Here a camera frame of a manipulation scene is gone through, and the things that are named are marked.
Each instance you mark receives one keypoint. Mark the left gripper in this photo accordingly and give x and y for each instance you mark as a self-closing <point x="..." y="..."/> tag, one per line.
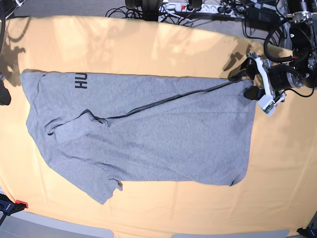
<point x="302" y="71"/>

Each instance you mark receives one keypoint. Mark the grey t-shirt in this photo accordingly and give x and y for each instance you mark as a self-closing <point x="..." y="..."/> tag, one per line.
<point x="97" y="130"/>

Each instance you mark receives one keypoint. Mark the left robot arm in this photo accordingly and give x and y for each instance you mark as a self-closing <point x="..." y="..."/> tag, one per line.
<point x="301" y="17"/>

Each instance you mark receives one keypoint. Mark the black power adapter box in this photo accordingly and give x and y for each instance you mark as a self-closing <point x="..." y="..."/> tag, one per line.
<point x="260" y="16"/>

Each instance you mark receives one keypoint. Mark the white power strip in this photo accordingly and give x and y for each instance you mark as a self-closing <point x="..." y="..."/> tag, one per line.
<point x="182" y="9"/>

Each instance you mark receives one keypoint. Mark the red black clamp left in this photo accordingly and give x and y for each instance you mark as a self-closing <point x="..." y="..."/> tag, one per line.
<point x="7" y="207"/>

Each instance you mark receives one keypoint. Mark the yellow table cloth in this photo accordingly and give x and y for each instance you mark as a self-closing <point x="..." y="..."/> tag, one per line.
<point x="279" y="191"/>

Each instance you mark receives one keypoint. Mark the black clamp right corner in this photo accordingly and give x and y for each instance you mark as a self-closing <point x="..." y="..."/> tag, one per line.
<point x="307" y="232"/>

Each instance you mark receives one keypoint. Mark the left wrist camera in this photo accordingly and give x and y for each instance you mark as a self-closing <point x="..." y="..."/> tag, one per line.
<point x="267" y="105"/>

